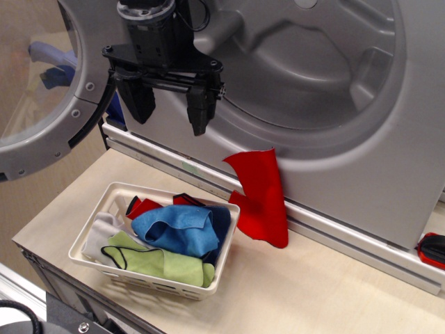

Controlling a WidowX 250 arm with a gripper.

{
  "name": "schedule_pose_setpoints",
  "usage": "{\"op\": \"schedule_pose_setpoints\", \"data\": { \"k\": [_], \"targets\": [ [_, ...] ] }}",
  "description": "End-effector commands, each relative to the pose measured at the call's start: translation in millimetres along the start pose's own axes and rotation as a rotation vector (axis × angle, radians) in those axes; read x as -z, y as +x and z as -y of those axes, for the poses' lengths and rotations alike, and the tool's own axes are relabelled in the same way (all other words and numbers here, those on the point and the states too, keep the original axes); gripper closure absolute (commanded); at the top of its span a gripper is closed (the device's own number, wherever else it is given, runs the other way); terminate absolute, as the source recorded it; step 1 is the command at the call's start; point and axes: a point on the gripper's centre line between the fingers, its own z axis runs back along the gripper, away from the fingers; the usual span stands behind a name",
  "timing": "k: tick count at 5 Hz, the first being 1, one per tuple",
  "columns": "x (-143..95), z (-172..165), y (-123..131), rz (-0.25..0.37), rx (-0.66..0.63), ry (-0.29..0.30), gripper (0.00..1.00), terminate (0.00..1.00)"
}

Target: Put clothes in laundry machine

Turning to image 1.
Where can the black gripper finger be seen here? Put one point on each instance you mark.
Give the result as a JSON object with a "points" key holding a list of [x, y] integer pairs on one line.
{"points": [[138, 97], [201, 106]]}

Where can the small red black-edged cloth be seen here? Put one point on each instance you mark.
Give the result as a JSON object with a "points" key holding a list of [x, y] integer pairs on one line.
{"points": [[138, 206]]}

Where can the grey round machine door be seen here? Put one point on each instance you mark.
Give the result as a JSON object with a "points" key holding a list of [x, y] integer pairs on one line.
{"points": [[39, 126]]}

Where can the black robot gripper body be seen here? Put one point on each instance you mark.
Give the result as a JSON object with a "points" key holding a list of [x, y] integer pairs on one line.
{"points": [[161, 52]]}

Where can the light blue cloth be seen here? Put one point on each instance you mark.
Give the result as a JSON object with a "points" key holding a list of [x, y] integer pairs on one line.
{"points": [[183, 229]]}

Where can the large red cloth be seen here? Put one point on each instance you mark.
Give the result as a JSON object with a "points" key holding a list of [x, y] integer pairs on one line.
{"points": [[263, 212]]}

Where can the grey white cloth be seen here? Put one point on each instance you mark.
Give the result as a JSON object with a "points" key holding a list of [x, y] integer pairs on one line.
{"points": [[105, 226]]}

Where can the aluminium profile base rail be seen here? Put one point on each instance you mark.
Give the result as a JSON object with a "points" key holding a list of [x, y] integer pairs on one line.
{"points": [[401, 263]]}

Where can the grey toy washing machine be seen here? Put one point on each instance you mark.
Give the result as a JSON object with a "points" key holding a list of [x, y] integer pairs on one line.
{"points": [[350, 94]]}

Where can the red black tool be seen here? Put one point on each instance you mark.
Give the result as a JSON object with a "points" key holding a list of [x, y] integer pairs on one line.
{"points": [[430, 250]]}

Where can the dark blue cloth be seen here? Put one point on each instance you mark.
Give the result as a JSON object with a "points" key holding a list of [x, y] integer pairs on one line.
{"points": [[220, 222]]}

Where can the blue object behind door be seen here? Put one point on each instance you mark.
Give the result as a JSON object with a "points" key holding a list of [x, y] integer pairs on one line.
{"points": [[62, 64]]}

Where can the black metal bracket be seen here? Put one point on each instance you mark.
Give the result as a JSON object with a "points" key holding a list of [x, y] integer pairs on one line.
{"points": [[61, 318]]}

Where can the light green cloth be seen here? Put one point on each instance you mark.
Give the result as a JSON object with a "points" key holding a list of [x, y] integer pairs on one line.
{"points": [[128, 255]]}

